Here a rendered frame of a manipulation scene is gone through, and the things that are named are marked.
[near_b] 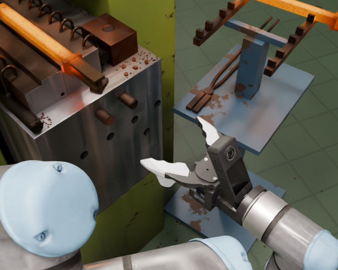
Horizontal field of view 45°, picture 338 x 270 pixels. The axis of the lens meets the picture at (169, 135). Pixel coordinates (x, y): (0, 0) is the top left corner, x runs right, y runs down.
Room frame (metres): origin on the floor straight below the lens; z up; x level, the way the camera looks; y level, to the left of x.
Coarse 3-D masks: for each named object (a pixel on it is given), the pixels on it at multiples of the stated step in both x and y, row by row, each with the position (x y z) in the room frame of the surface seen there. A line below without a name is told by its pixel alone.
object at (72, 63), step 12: (0, 12) 0.89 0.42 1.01; (12, 12) 0.89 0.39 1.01; (12, 24) 0.85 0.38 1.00; (24, 24) 0.84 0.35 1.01; (36, 36) 0.79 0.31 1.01; (48, 36) 0.79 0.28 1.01; (48, 48) 0.74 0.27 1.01; (60, 48) 0.74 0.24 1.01; (60, 60) 0.71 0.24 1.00; (72, 60) 0.70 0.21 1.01; (72, 72) 0.68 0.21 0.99; (84, 72) 0.66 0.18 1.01; (96, 72) 0.66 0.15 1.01; (96, 84) 0.64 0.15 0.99
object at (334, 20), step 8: (256, 0) 1.08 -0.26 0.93; (264, 0) 1.07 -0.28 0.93; (272, 0) 1.05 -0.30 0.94; (280, 0) 1.04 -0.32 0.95; (288, 0) 1.04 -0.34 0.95; (280, 8) 1.04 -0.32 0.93; (288, 8) 1.03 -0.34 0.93; (296, 8) 1.01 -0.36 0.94; (304, 8) 1.00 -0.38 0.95; (312, 8) 1.00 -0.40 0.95; (304, 16) 1.00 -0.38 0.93; (320, 16) 0.97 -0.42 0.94; (328, 16) 0.96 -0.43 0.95; (336, 16) 0.95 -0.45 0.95; (328, 24) 0.96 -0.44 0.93; (336, 24) 0.95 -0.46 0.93
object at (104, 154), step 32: (64, 0) 1.10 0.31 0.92; (128, 64) 0.80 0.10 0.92; (160, 64) 0.82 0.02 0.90; (64, 96) 0.68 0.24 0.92; (96, 96) 0.68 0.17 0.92; (160, 96) 0.82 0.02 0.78; (0, 128) 0.71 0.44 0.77; (64, 128) 0.61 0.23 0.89; (128, 128) 0.73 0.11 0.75; (160, 128) 0.82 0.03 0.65; (64, 160) 0.59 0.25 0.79; (96, 160) 0.65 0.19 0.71; (128, 160) 0.72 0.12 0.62; (160, 160) 0.82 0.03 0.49
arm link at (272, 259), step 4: (272, 256) 0.29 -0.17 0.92; (268, 260) 0.31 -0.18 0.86; (272, 260) 0.29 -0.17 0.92; (268, 264) 0.29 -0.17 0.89; (272, 264) 0.28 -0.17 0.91; (276, 264) 0.27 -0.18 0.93; (264, 268) 0.30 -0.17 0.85; (268, 268) 0.28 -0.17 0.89; (272, 268) 0.28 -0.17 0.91; (276, 268) 0.27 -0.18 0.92
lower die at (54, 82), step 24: (0, 0) 0.96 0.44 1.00; (24, 0) 0.97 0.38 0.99; (0, 24) 0.86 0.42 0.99; (48, 24) 0.86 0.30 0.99; (0, 48) 0.77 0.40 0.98; (24, 48) 0.77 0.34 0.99; (72, 48) 0.76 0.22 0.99; (96, 48) 0.76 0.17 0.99; (24, 72) 0.69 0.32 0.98; (48, 72) 0.68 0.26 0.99; (24, 96) 0.62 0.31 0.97; (48, 96) 0.66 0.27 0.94
